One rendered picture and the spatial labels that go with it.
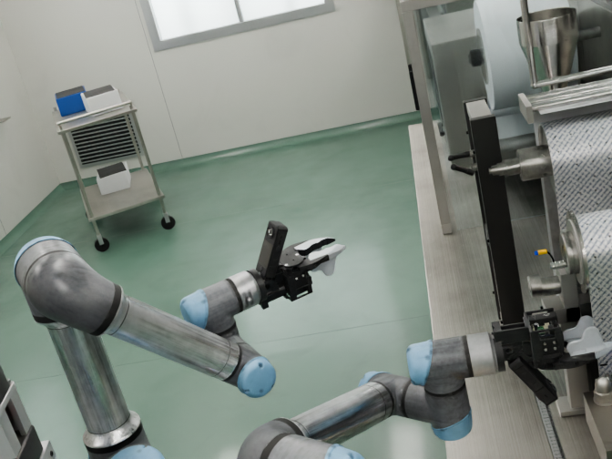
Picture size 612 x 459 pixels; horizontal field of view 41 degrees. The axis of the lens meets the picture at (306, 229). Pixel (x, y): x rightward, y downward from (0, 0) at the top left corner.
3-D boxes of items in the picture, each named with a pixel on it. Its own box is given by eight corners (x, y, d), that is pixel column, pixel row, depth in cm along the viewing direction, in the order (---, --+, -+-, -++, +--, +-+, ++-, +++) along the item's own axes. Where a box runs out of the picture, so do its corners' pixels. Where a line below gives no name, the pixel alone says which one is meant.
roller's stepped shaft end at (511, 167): (489, 176, 167) (486, 161, 166) (519, 170, 166) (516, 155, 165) (491, 181, 164) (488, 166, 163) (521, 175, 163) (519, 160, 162)
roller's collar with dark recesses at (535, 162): (518, 175, 168) (515, 146, 166) (548, 169, 167) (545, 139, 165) (524, 186, 162) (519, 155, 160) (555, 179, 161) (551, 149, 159)
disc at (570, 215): (565, 238, 153) (566, 193, 141) (567, 237, 153) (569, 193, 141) (584, 308, 145) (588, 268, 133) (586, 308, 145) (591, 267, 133)
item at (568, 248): (558, 224, 143) (569, 259, 138) (570, 222, 143) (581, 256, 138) (558, 249, 149) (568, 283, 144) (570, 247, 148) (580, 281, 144)
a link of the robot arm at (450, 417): (429, 411, 160) (419, 363, 156) (482, 423, 153) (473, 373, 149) (409, 435, 155) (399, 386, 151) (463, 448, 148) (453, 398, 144)
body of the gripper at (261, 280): (299, 277, 179) (249, 299, 175) (292, 243, 175) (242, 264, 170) (316, 291, 173) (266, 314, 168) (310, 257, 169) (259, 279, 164)
